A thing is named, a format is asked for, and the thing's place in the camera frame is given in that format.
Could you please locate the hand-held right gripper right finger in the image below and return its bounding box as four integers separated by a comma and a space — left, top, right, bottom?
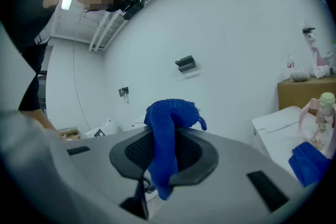
148, 128, 313, 224

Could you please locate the thin wall cable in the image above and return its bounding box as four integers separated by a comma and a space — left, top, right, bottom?
72, 31, 91, 131

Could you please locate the grey-white scrub ball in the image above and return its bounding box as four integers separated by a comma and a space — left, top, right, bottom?
290, 68, 311, 82

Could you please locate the black head camera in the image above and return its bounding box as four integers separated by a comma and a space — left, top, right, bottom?
122, 0, 146, 21

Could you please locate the clear bottle with red label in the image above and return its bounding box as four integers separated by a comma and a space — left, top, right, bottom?
286, 54, 295, 79

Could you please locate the white flat-lid smart toilet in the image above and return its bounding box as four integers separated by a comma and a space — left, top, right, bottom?
251, 105, 336, 184

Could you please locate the person's black shirt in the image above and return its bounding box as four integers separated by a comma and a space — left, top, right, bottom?
0, 0, 71, 111

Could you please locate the blue cleaning cloth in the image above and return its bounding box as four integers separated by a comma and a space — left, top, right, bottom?
143, 98, 207, 201
288, 141, 331, 187

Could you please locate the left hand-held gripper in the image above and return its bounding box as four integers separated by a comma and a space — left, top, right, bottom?
90, 127, 108, 138

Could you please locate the intact cardboard box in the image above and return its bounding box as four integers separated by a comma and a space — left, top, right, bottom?
277, 77, 336, 111

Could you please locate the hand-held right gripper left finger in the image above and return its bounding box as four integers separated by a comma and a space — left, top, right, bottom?
64, 127, 155, 224

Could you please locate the white ceiling pipe run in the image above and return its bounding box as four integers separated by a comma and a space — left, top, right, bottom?
89, 12, 124, 52

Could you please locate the pink plastic bag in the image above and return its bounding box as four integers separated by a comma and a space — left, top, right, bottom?
311, 46, 329, 68

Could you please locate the clear bottle with pink strap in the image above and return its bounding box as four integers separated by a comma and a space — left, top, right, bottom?
299, 91, 336, 158

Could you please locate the black wall shelf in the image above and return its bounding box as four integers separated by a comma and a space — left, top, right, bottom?
175, 55, 196, 73

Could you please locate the person's left forearm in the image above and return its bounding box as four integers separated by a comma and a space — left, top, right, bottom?
18, 109, 66, 141

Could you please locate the torn large cardboard box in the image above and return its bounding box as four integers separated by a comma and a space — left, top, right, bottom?
58, 126, 85, 140

